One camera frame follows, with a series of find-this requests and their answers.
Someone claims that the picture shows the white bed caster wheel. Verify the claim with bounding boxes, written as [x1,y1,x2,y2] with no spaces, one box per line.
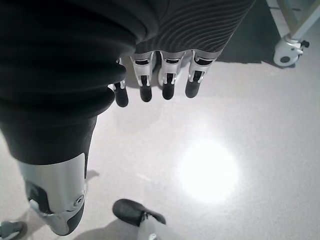
[272,34,311,69]

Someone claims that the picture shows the grey right robot leg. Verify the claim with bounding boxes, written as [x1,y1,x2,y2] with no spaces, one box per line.
[111,198,173,240]

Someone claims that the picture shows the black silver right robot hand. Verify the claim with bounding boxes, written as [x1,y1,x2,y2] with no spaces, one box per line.
[0,0,256,236]

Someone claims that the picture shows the cream hospital bed frame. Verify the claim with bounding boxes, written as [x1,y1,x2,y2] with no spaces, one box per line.
[265,0,320,43]

